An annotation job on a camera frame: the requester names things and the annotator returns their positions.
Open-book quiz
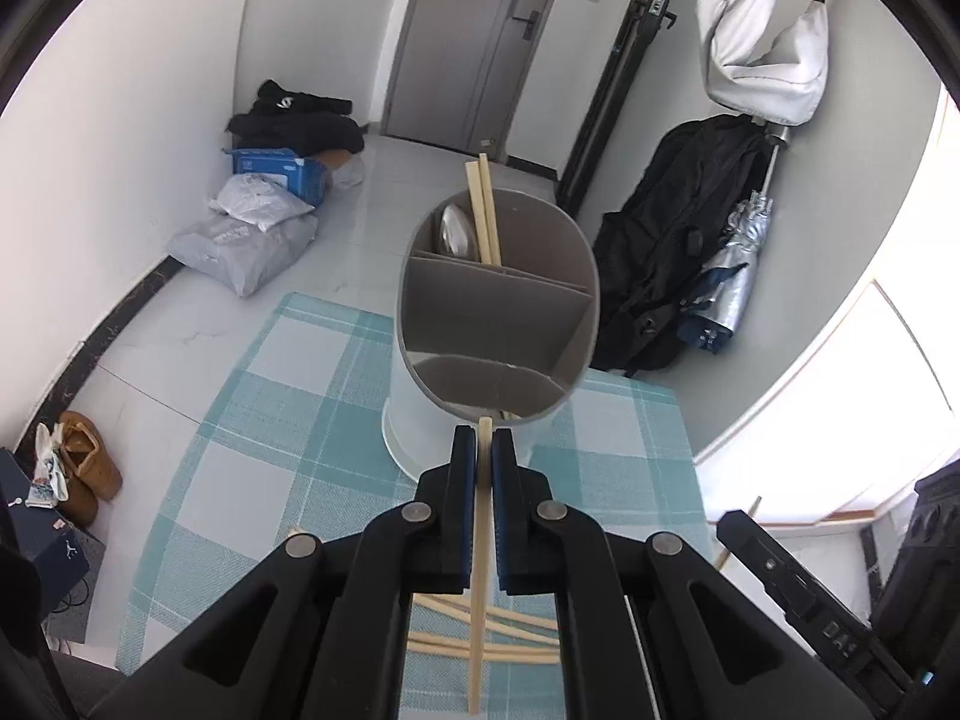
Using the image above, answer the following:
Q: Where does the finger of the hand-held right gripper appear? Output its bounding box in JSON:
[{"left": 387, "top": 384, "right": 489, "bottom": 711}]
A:
[{"left": 716, "top": 510, "right": 818, "bottom": 614}]

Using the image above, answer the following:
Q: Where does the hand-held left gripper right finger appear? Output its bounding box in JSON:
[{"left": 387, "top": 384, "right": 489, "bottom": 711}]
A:
[{"left": 491, "top": 427, "right": 875, "bottom": 720}]

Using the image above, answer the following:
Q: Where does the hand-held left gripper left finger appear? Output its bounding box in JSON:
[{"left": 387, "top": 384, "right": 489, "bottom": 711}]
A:
[{"left": 86, "top": 424, "right": 479, "bottom": 720}]

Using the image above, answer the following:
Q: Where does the white oval utensil holder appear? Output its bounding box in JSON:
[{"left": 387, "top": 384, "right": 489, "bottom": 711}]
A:
[{"left": 382, "top": 186, "right": 599, "bottom": 482}]

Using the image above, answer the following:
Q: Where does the silver hammered spoon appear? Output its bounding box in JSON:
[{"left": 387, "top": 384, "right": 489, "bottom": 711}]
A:
[{"left": 437, "top": 204, "right": 479, "bottom": 262}]

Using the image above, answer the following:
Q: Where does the white shoulder bag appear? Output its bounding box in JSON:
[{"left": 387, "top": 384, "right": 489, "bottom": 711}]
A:
[{"left": 695, "top": 0, "right": 837, "bottom": 127}]

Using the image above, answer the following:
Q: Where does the black carved cabinet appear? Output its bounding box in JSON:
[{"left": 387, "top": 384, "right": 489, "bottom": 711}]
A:
[{"left": 870, "top": 461, "right": 960, "bottom": 720}]

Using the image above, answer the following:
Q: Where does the teal checked tablecloth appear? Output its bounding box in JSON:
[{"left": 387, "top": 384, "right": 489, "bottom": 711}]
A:
[{"left": 116, "top": 292, "right": 713, "bottom": 720}]

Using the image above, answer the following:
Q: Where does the bright window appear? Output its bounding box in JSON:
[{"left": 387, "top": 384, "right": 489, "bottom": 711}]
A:
[{"left": 694, "top": 82, "right": 960, "bottom": 526}]

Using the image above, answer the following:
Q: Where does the black backpack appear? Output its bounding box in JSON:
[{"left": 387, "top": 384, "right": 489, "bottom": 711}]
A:
[{"left": 589, "top": 114, "right": 773, "bottom": 377}]

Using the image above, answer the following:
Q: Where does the silver folded umbrella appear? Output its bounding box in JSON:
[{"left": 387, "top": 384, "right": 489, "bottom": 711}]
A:
[{"left": 675, "top": 124, "right": 796, "bottom": 355}]

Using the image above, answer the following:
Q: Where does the grey parcel bag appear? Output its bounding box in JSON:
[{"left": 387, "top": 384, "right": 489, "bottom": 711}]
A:
[{"left": 166, "top": 211, "right": 320, "bottom": 299}]

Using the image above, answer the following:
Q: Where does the white parcel bag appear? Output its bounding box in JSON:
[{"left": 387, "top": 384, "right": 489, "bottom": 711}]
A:
[{"left": 210, "top": 172, "right": 316, "bottom": 232}]

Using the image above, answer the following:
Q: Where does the blue cardboard box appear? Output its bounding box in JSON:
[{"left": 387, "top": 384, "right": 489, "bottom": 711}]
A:
[{"left": 231, "top": 146, "right": 332, "bottom": 207}]

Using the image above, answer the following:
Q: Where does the black clothes pile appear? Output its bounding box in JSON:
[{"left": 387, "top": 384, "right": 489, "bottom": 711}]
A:
[{"left": 227, "top": 79, "right": 367, "bottom": 158}]

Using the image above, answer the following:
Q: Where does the black framed door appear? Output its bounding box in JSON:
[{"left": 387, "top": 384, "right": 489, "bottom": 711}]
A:
[{"left": 556, "top": 0, "right": 691, "bottom": 203}]

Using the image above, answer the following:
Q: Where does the grey entrance door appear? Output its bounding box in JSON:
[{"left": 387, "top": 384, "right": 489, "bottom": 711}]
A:
[{"left": 381, "top": 0, "right": 580, "bottom": 158}]

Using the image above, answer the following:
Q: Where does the white sock bundle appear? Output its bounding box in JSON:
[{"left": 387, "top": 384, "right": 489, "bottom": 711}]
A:
[{"left": 26, "top": 422, "right": 70, "bottom": 507}]

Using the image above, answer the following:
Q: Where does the dark blue shoe box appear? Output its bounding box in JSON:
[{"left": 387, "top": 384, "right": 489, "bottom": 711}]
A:
[{"left": 0, "top": 448, "right": 91, "bottom": 616}]

